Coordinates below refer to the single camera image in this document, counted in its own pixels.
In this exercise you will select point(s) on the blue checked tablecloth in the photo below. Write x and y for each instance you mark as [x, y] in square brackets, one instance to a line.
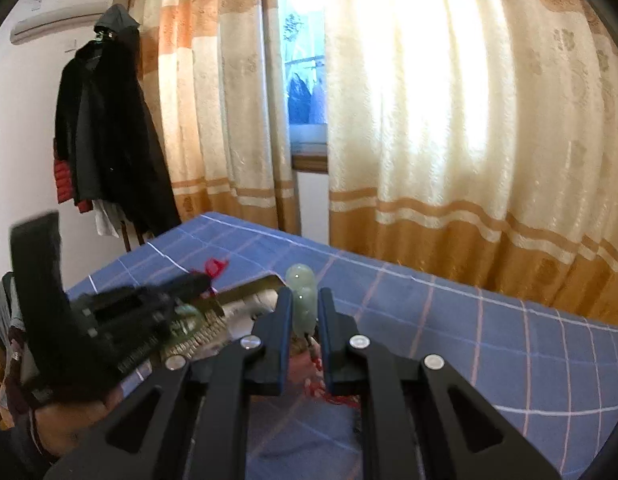
[489, 360]

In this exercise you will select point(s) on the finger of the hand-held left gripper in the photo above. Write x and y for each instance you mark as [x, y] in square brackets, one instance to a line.
[186, 287]

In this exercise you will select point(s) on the white air conditioner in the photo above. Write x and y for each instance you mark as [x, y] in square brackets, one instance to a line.
[64, 17]

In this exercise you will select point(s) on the wide cream orange curtain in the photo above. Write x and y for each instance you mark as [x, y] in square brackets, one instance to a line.
[439, 110]

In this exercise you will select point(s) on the red down jacket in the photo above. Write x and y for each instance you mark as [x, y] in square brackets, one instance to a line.
[66, 182]

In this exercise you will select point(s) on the pink tin box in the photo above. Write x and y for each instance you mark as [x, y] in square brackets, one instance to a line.
[244, 292]

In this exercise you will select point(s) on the window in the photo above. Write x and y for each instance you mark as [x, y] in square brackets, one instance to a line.
[304, 60]

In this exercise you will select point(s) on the person's left hand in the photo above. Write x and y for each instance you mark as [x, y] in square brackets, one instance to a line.
[74, 420]

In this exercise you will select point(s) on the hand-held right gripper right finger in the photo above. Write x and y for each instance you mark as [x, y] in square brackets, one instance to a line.
[325, 355]

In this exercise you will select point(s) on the narrow cream orange curtain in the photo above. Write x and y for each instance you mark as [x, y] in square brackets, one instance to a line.
[214, 85]

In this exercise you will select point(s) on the grey hooded jacket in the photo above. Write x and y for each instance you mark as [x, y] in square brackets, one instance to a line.
[116, 17]

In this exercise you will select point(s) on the white garment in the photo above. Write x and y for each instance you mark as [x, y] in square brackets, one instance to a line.
[106, 220]

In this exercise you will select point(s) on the wooden coat rack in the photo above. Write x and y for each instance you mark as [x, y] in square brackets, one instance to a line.
[127, 237]

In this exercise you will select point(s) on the black coat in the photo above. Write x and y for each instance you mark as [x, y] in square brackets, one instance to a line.
[114, 135]

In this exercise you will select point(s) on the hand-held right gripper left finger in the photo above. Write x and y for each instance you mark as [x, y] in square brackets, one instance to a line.
[281, 360]

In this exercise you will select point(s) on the grey maroon cloth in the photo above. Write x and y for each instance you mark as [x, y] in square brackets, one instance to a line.
[9, 320]

